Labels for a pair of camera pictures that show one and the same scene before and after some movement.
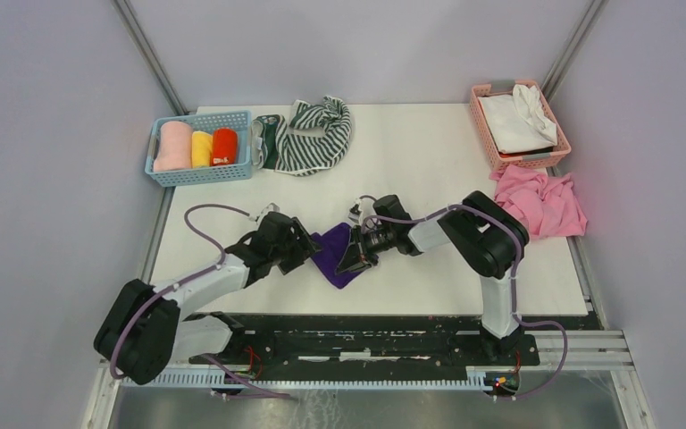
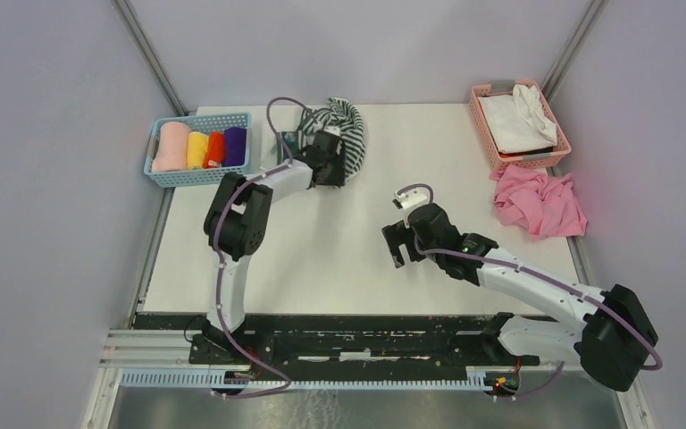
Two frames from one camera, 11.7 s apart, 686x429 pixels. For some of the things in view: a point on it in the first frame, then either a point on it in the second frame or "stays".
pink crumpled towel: [549, 206] stays
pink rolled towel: [175, 147] stays
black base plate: [383, 341] stays
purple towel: [330, 244] -> [234, 144]
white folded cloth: [518, 121] stays
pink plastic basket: [564, 146] stays
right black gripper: [358, 256] -> [397, 234]
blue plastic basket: [238, 121] stays
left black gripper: [303, 248] -> [339, 179]
